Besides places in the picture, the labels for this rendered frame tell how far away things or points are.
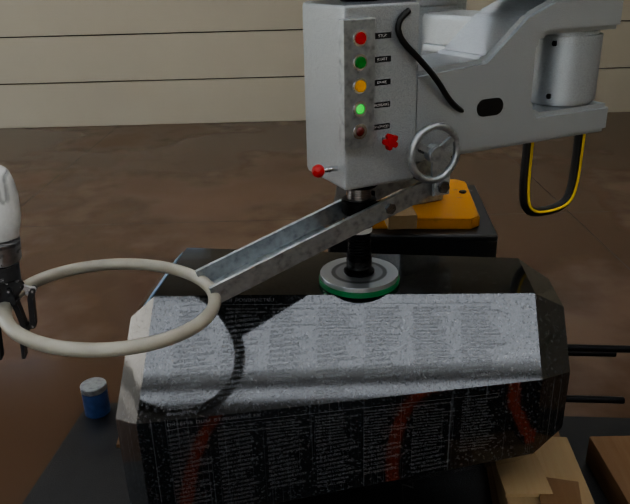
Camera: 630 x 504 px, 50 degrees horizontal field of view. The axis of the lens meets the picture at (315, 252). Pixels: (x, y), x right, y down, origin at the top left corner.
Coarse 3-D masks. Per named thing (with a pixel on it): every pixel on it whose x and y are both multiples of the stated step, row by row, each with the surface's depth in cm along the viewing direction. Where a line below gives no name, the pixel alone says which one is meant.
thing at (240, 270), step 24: (384, 192) 184; (408, 192) 174; (312, 216) 177; (336, 216) 180; (360, 216) 170; (384, 216) 174; (264, 240) 173; (288, 240) 176; (312, 240) 166; (336, 240) 170; (216, 264) 169; (240, 264) 172; (264, 264) 163; (288, 264) 166; (216, 288) 159; (240, 288) 162
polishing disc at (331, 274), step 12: (336, 264) 188; (372, 264) 188; (384, 264) 188; (324, 276) 181; (336, 276) 181; (372, 276) 181; (384, 276) 180; (396, 276) 180; (336, 288) 176; (348, 288) 175; (360, 288) 174; (372, 288) 174; (384, 288) 176
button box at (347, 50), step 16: (352, 32) 145; (368, 32) 147; (352, 48) 146; (368, 48) 148; (352, 64) 148; (368, 64) 149; (352, 80) 149; (368, 80) 151; (352, 96) 150; (368, 96) 152; (352, 112) 152; (368, 112) 153; (352, 128) 153; (368, 128) 155; (352, 144) 154; (368, 144) 156
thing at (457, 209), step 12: (456, 180) 282; (456, 192) 267; (468, 192) 267; (420, 204) 255; (432, 204) 255; (444, 204) 254; (456, 204) 254; (468, 204) 254; (420, 216) 243; (432, 216) 243; (444, 216) 242; (456, 216) 242; (468, 216) 242; (372, 228) 244; (384, 228) 243; (420, 228) 242; (432, 228) 242; (444, 228) 241; (456, 228) 241; (468, 228) 240
